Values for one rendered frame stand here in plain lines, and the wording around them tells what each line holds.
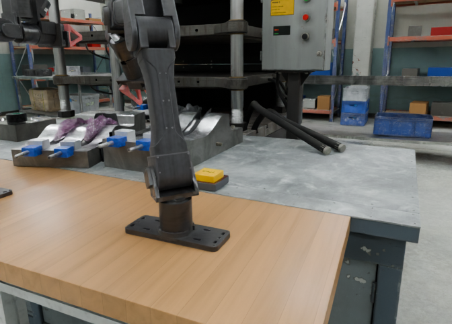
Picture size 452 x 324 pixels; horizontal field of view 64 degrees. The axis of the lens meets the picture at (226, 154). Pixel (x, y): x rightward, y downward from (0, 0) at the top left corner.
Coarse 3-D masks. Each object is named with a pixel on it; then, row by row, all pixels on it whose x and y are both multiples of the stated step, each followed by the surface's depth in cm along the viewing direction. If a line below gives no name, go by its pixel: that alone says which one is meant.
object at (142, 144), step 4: (148, 132) 108; (144, 136) 107; (148, 136) 106; (136, 140) 103; (140, 140) 103; (144, 140) 103; (148, 140) 103; (136, 144) 103; (140, 144) 103; (144, 144) 102; (148, 144) 102; (128, 148) 98; (132, 148) 98; (136, 148) 100; (140, 148) 101; (144, 148) 102; (148, 148) 102; (128, 152) 98
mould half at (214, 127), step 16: (192, 112) 135; (208, 128) 123; (224, 128) 131; (240, 128) 144; (128, 144) 109; (192, 144) 112; (208, 144) 121; (224, 144) 132; (112, 160) 113; (128, 160) 110; (144, 160) 107; (192, 160) 113
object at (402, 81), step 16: (320, 80) 421; (336, 80) 413; (352, 80) 406; (368, 80) 399; (384, 80) 392; (400, 80) 385; (416, 80) 379; (432, 80) 373; (448, 80) 367; (320, 128) 470; (336, 128) 470; (352, 128) 469; (368, 128) 470; (432, 144) 390; (448, 144) 383
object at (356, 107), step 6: (342, 102) 626; (348, 102) 621; (354, 102) 617; (360, 102) 612; (366, 102) 611; (342, 108) 628; (348, 108) 624; (354, 108) 619; (360, 108) 616; (366, 108) 626
